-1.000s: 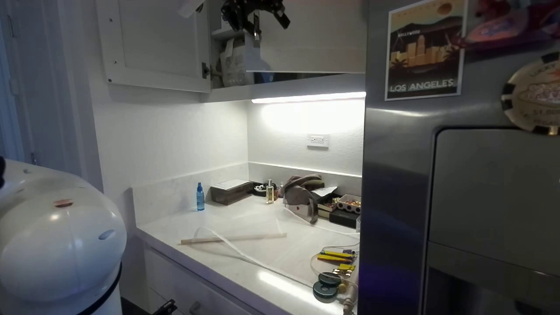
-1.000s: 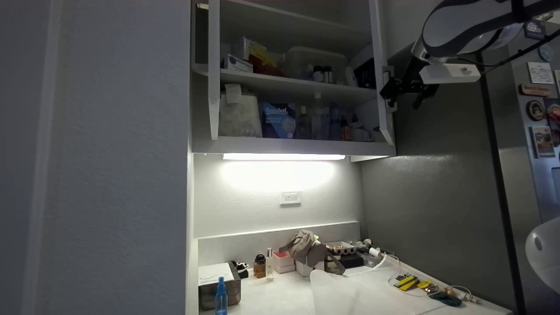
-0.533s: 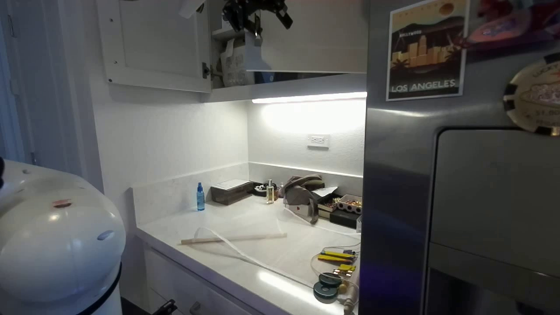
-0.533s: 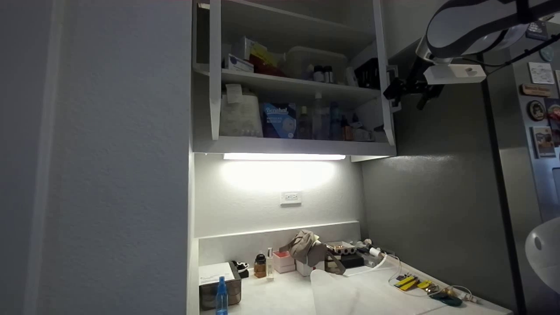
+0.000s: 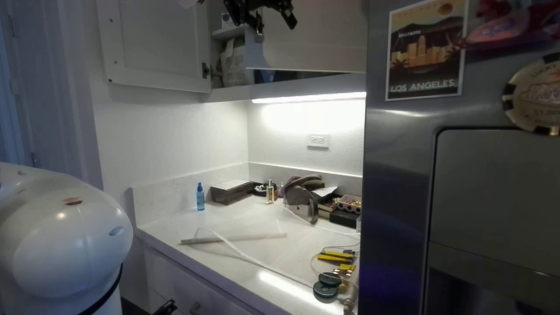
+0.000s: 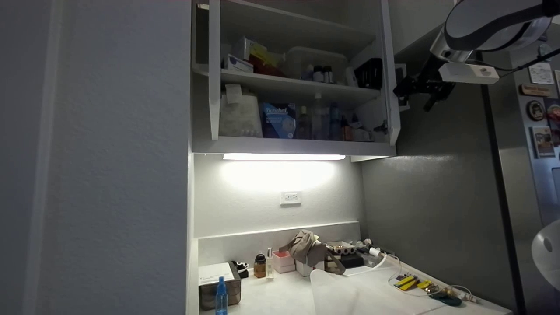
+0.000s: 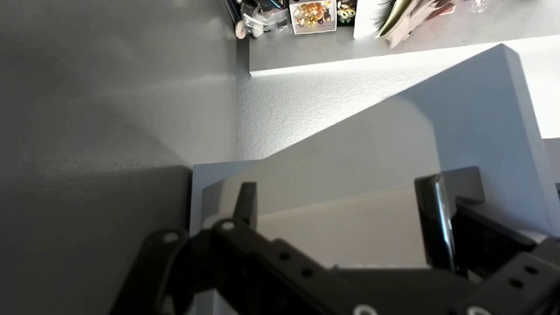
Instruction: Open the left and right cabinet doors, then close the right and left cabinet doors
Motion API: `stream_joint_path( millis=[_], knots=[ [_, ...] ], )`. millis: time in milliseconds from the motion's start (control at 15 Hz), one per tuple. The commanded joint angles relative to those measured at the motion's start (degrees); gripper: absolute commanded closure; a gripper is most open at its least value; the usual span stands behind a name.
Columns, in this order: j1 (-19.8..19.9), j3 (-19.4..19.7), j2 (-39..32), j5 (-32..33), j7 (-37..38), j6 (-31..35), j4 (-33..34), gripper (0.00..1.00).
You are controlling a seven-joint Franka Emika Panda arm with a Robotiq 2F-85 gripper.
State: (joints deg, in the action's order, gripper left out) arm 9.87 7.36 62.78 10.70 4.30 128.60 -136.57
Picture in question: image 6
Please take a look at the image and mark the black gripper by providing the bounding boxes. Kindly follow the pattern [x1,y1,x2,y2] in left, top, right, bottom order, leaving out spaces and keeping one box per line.
[394,54,458,114]

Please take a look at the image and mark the refrigerator door handle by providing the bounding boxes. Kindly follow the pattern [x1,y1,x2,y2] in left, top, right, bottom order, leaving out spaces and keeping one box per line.
[394,61,409,112]

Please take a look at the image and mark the under-cabinet light strip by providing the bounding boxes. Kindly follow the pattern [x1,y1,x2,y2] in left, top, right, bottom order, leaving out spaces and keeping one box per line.
[220,152,348,163]

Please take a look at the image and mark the tall clear bottle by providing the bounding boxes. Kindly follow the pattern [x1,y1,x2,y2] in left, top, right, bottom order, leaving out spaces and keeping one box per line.
[310,93,332,142]

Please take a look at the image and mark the clear plastic container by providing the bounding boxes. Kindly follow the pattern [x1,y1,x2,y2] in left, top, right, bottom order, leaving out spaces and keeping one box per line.
[282,45,350,82]

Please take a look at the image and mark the stainless steel refrigerator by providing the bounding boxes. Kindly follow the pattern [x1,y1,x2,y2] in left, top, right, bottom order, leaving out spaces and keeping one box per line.
[355,33,560,315]

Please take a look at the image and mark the round dark magnet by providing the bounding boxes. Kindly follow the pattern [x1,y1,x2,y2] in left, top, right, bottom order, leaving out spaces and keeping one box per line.
[525,98,548,122]

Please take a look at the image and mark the clear plastic bottle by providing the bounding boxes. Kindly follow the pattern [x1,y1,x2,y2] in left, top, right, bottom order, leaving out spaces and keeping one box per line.
[296,103,311,140]

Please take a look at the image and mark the brown bar magnet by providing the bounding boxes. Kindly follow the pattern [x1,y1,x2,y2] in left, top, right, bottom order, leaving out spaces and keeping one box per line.
[518,84,558,100]

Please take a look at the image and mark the white square magnet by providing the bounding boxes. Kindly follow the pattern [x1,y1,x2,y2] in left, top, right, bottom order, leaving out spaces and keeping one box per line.
[527,61,556,87]

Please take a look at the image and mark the Los Angeles poster magnet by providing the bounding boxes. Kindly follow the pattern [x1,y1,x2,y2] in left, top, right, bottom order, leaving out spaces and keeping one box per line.
[528,124,558,159]

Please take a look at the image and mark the red pink fridge magnet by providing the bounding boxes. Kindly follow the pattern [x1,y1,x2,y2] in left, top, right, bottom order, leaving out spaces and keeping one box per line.
[544,96,560,149]

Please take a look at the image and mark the blue packet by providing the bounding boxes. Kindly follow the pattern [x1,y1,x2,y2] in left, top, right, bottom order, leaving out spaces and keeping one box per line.
[259,100,299,140]

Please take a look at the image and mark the yellow red box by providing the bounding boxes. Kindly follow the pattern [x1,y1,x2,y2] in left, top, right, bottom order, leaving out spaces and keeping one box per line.
[240,37,283,77]

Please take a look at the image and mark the black box with holes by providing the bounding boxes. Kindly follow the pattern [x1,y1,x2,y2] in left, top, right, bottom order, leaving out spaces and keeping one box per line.
[327,240,367,271]

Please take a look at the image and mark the white bag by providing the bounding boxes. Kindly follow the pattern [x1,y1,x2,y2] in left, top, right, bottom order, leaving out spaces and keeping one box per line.
[219,82,264,140]

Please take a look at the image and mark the small white box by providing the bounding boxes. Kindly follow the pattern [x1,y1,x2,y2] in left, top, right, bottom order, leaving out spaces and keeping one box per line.
[222,52,255,75]

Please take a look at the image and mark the brown crumpled cloth pile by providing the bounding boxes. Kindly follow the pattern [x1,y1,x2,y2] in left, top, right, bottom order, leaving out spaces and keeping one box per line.
[289,229,329,271]

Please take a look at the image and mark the white sheet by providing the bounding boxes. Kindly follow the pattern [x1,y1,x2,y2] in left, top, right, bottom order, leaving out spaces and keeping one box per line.
[308,262,436,315]

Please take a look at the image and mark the pink box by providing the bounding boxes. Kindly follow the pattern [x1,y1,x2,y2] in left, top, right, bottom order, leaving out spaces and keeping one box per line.
[271,248,297,275]

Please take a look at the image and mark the slim white bottle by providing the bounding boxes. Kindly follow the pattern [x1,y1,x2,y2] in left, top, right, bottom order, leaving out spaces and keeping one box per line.
[264,247,275,282]

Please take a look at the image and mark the small amber bottle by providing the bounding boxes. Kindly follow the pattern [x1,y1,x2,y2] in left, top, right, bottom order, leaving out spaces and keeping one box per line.
[252,252,269,280]

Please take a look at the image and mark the dark metal box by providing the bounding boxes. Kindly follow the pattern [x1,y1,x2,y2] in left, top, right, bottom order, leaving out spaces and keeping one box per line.
[196,261,243,311]

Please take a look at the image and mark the blue plastic bottle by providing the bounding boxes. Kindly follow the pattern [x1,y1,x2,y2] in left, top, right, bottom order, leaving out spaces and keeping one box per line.
[213,275,229,315]

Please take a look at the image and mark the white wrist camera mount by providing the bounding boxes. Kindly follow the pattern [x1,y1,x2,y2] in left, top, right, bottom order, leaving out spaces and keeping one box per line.
[437,61,502,87]

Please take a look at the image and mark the white wall cabinet frame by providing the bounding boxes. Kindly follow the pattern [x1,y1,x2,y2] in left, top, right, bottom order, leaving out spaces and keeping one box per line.
[189,0,404,157]

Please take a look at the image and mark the white cable with plug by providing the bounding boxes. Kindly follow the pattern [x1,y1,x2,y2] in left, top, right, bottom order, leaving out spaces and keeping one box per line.
[362,236,404,271]

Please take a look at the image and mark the white wall outlet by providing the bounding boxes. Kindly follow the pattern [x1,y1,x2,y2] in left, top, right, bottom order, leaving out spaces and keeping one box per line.
[278,189,304,208]

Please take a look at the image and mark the yellow handled pliers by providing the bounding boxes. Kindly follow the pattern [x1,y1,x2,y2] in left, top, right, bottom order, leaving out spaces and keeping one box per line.
[394,273,422,292]

